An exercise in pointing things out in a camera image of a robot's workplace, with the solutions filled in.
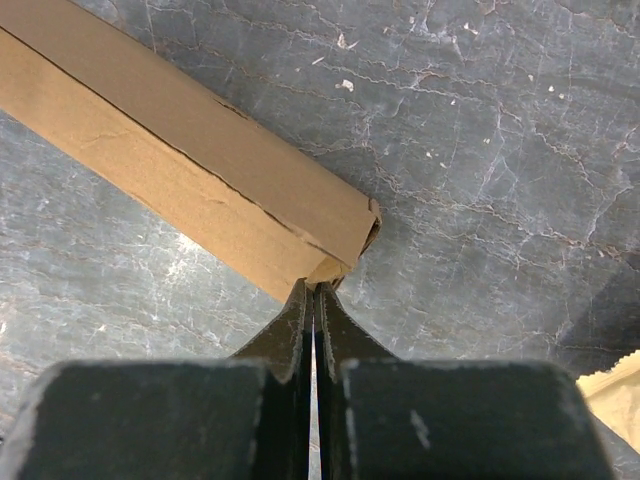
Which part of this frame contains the brown cardboard paper box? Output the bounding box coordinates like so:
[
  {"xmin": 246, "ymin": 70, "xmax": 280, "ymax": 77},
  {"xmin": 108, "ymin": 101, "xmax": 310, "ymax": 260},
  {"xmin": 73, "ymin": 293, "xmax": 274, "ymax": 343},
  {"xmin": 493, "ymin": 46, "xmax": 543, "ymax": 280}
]
[{"xmin": 1, "ymin": 1, "xmax": 381, "ymax": 301}]

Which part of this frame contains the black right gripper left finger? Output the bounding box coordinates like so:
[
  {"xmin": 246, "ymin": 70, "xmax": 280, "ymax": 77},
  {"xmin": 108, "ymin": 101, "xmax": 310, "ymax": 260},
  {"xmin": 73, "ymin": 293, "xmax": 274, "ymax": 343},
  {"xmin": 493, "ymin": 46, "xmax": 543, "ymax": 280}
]
[{"xmin": 232, "ymin": 279, "xmax": 313, "ymax": 479}]

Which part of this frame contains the red beige snack bag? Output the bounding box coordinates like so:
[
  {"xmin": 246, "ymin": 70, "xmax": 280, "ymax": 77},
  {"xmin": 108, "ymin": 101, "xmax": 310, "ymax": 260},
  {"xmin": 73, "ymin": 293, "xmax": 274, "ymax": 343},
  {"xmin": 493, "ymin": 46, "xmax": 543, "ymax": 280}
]
[{"xmin": 576, "ymin": 350, "xmax": 640, "ymax": 452}]

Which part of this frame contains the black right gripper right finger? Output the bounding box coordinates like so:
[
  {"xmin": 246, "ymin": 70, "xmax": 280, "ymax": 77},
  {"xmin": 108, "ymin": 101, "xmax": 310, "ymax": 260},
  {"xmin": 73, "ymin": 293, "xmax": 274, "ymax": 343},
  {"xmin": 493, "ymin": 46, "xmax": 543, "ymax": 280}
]
[{"xmin": 313, "ymin": 283, "xmax": 397, "ymax": 479}]

